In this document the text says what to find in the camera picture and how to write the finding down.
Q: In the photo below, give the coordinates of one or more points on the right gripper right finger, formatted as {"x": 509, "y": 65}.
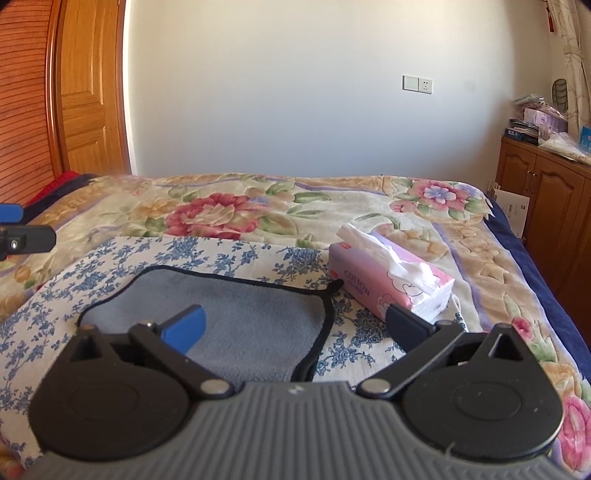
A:
{"x": 426, "y": 345}

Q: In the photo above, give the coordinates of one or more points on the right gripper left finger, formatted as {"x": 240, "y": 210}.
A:
{"x": 166, "y": 345}

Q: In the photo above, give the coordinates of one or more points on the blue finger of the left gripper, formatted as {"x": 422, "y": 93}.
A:
{"x": 10, "y": 213}

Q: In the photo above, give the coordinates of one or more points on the purple and grey towel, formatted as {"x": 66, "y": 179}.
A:
{"x": 255, "y": 331}

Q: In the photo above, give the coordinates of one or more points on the blue floral white cloth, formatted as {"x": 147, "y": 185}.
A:
{"x": 33, "y": 336}

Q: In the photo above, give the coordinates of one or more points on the red pillow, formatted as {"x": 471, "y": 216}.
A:
{"x": 54, "y": 185}

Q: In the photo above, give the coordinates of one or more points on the wooden slatted wardrobe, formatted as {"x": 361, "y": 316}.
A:
{"x": 30, "y": 156}

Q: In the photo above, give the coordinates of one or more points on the pink tissue pack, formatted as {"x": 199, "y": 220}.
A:
{"x": 379, "y": 273}

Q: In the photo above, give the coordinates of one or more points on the floral bed blanket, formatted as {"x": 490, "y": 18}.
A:
{"x": 450, "y": 224}

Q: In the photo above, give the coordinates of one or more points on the white paper bag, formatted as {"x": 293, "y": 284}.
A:
{"x": 515, "y": 208}

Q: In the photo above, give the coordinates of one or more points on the wooden sideboard cabinet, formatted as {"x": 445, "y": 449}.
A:
{"x": 557, "y": 229}

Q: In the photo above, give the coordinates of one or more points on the wooden door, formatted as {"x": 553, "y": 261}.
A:
{"x": 89, "y": 87}

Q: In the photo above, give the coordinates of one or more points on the dark book stack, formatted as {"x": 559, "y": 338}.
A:
{"x": 522, "y": 131}

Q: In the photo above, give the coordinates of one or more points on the plastic bag on cabinet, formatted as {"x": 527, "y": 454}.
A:
{"x": 563, "y": 145}

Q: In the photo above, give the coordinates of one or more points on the pink box on cabinet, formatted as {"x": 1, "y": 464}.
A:
{"x": 547, "y": 123}

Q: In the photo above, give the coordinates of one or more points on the blue box on cabinet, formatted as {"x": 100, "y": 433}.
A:
{"x": 585, "y": 138}

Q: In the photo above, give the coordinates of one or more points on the patterned beige curtain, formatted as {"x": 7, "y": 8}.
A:
{"x": 571, "y": 20}

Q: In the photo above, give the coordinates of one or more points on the white wall switch socket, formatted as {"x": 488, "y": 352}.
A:
{"x": 417, "y": 84}

